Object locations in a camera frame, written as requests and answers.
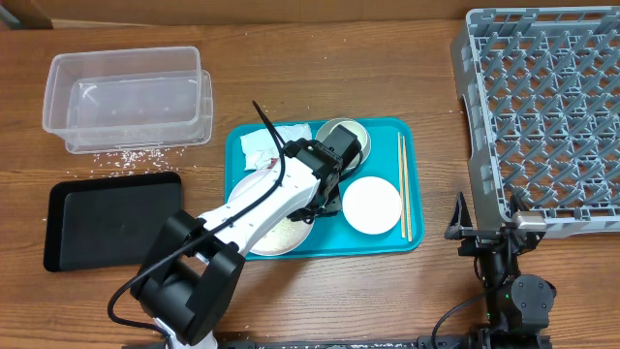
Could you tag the teal serving tray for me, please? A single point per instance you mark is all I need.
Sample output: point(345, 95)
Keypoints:
point(334, 236)

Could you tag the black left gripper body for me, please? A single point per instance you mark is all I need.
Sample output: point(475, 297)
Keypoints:
point(324, 204)

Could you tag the clear plastic bin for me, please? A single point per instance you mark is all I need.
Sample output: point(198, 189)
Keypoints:
point(126, 99)

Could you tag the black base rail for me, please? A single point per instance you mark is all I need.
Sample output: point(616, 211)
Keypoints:
point(422, 342)

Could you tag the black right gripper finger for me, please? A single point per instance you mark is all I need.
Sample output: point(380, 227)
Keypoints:
point(517, 202)
point(460, 225)

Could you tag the grey dishwasher rack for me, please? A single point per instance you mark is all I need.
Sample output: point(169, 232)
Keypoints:
point(541, 91)

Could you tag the scattered rice grains on table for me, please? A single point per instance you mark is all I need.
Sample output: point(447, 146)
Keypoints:
point(119, 163)

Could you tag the large white plate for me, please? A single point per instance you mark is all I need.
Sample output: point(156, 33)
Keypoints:
point(282, 238)

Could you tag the wooden chopstick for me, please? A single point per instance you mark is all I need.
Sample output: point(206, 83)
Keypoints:
point(406, 183)
point(400, 181)

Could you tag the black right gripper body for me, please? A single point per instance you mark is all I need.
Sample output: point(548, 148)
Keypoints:
point(479, 239)

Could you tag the black plastic tray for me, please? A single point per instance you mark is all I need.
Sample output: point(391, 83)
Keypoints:
point(108, 222)

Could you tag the grey bowl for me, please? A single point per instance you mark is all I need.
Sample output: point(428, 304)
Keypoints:
point(355, 127)

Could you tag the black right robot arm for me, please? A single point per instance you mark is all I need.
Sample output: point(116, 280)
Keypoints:
point(517, 304)

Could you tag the red snack wrapper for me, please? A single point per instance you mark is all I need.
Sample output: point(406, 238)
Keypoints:
point(272, 163)

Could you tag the white napkin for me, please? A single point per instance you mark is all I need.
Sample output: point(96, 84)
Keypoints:
point(259, 147)

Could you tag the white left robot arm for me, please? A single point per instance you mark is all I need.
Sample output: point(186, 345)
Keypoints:
point(189, 275)

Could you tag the small white plate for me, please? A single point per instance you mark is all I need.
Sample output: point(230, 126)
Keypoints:
point(372, 205)

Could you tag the left wooden chopstick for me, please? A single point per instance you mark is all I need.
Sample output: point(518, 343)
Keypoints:
point(400, 181)

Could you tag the right wooden chopstick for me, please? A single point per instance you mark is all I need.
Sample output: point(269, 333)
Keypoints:
point(406, 183)

